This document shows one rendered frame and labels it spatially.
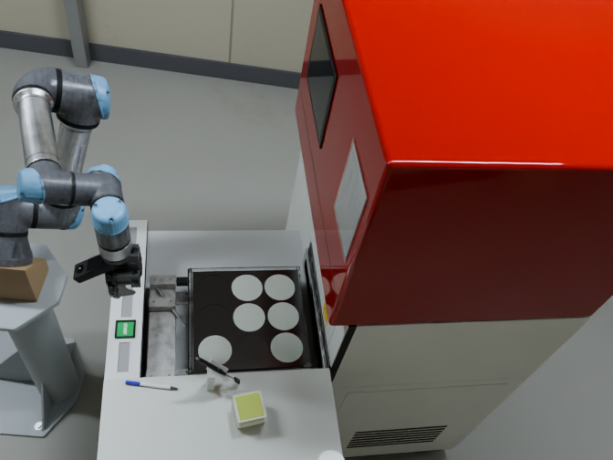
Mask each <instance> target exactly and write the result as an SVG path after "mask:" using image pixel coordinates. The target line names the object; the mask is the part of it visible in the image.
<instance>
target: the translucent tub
mask: <svg viewBox="0 0 613 460"><path fill-rule="evenodd" d="M233 399H234V402H233V409H234V417H235V421H236V426H237V430H243V429H246V428H251V427H255V426H259V425H262V424H265V422H264V420H265V418H266V413H265V406H264V402H263V398H262V394H261V391H255V392H248V393H243V394H238V395H234V396H233Z"/></svg>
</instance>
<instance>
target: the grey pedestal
mask: <svg viewBox="0 0 613 460"><path fill-rule="evenodd" d="M29 244H30V247H31V251H32V254H33V257H36V258H44V259H45V260H46V261H47V265H48V268H49V270H48V272H47V277H46V280H45V282H44V285H43V287H42V290H41V292H40V295H39V298H38V301H37V302H35V301H26V300H18V299H9V298H0V330H2V331H0V434H7V435H18V436H29V437H41V438H44V437H46V436H47V434H48V433H49V432H50V431H51V430H52V429H53V428H54V427H55V426H56V425H57V423H58V422H59V421H60V420H61V419H62V418H63V417H64V416H65V415H66V414H67V413H68V411H69V410H70V409H71V408H72V407H73V406H74V405H75V404H76V403H77V402H78V397H79V395H80V391H81V387H82V384H83V381H84V378H85V372H84V370H83V367H82V364H81V361H80V358H79V355H78V350H77V347H76V344H75V341H74V339H72V338H64V336H63V334H62V331H61V328H60V327H59V324H58V321H57V317H56V314H55V311H54V308H55V307H56V306H58V305H59V304H60V301H61V299H62V296H63V293H64V290H65V287H66V284H67V282H68V275H67V274H66V272H65V271H64V269H63V268H62V267H61V265H60V264H59V263H58V262H57V260H56V259H55V257H54V256H53V254H52V253H51V251H50V250H49V249H48V247H47V246H46V245H40V244H31V243H29ZM6 331H8V332H6Z"/></svg>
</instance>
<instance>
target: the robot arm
mask: <svg viewBox="0 0 613 460"><path fill-rule="evenodd" d="M12 105H13V108H14V111H15V112H16V113H17V114H18V118H19V126H20V132H21V140H22V146H23V154H24V160H25V167H26V168H22V169H20V170H19V172H18V175H17V181H16V184H11V185H0V267H24V266H28V265H31V264H32V263H33V254H32V251H31V247H30V244H29V241H28V229H29V228H32V229H60V230H72V229H76V228H78V227H79V225H80V224H81V222H82V219H83V216H84V210H85V206H90V210H91V221H92V224H93V226H94V229H95V234H96V238H97V242H98V247H99V255H97V256H93V257H92V258H89V259H87V260H84V261H82V262H80V263H77V264H75V269H74V276H73V279H74V280H75V281H77V282H78V283H82V282H84V281H87V280H89V279H92V278H93V277H97V276H99V275H102V274H104V273H105V278H106V285H108V290H109V295H110V296H111V297H112V298H120V297H124V296H130V295H134V294H135V293H136V291H135V290H132V289H128V288H126V285H131V287H132V288H141V285H140V278H141V276H142V257H141V253H140V252H139V244H132V242H131V236H130V224H129V212H128V210H127V207H126V205H125V203H124V198H123V193H122V190H121V189H122V185H121V182H120V179H119V175H118V173H117V171H116V170H115V169H114V168H113V167H111V166H109V165H107V164H100V165H98V166H92V167H90V168H89V169H88V170H87V172H86V173H83V172H82V170H83V165H84V161H85V158H86V154H87V150H88V143H89V139H90V135H91V132H92V130H94V129H96V128H97V127H98V126H99V122H100V119H103V120H106V119H108V118H109V113H110V91H109V83H108V82H107V80H106V79H105V78H103V77H102V76H97V75H92V74H91V73H89V74H88V73H82V72H77V71H71V70H65V69H60V68H51V67H42V68H35V69H32V70H30V71H28V72H27V73H26V74H25V75H23V76H22V77H21V78H20V79H19V80H18V81H17V83H16V84H15V86H14V89H13V92H12ZM51 112H55V113H56V116H57V119H58V120H59V121H60V124H59V129H58V134H57V138H56V134H55V129H54V124H53V119H52V114H51Z"/></svg>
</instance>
